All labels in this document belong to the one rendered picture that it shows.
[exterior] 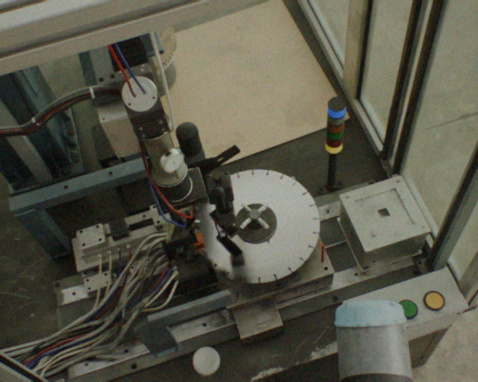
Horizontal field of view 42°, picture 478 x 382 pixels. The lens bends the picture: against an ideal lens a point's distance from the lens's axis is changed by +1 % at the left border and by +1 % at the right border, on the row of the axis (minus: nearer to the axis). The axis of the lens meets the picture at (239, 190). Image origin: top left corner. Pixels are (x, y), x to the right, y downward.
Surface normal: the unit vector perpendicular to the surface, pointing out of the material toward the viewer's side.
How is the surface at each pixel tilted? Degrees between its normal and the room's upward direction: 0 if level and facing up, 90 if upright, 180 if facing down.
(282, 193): 0
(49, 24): 90
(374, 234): 0
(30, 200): 0
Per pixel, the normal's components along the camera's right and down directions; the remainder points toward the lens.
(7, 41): 0.30, 0.81
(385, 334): 0.19, -0.48
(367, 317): -0.29, -0.52
